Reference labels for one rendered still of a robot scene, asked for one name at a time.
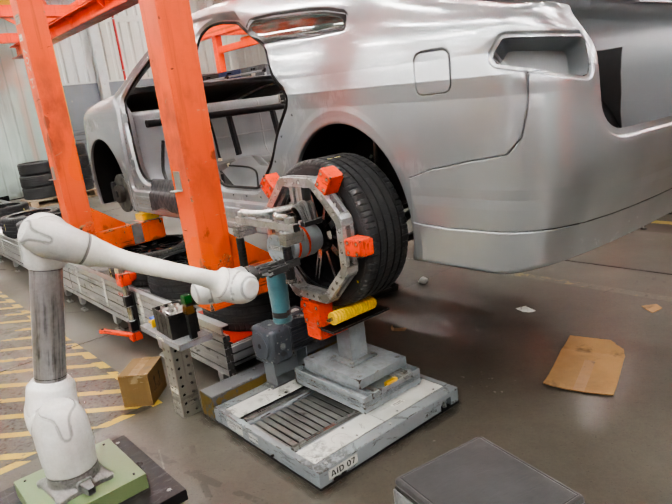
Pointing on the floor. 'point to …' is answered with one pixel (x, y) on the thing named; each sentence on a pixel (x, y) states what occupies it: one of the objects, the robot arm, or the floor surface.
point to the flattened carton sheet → (587, 366)
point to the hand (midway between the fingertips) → (289, 262)
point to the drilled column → (182, 381)
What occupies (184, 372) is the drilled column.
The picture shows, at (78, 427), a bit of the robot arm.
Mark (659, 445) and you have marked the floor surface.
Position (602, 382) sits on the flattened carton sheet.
